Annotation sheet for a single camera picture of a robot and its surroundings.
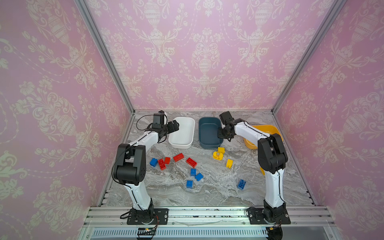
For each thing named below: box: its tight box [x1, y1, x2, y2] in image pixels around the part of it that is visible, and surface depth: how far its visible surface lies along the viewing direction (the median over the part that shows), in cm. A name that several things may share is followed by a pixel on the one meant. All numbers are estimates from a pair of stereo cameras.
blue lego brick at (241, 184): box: [237, 179, 246, 190], surface depth 85 cm
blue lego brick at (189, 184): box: [186, 180, 194, 189], surface depth 84 cm
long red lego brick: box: [173, 152, 185, 163], surface depth 97 cm
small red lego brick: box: [164, 157, 171, 165], surface depth 96 cm
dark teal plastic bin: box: [198, 117, 224, 149], surface depth 105 cm
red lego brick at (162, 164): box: [158, 158, 166, 171], surface depth 92 cm
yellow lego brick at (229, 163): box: [226, 158, 234, 169], surface depth 92 cm
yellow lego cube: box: [217, 147, 226, 154], surface depth 99 cm
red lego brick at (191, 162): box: [186, 157, 198, 168], surface depth 94 cm
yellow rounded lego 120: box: [212, 151, 224, 161], surface depth 96 cm
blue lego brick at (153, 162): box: [149, 158, 158, 167], surface depth 93 cm
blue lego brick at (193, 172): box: [190, 168, 197, 177], surface depth 88 cm
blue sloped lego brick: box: [195, 172, 204, 182], surface depth 89 cm
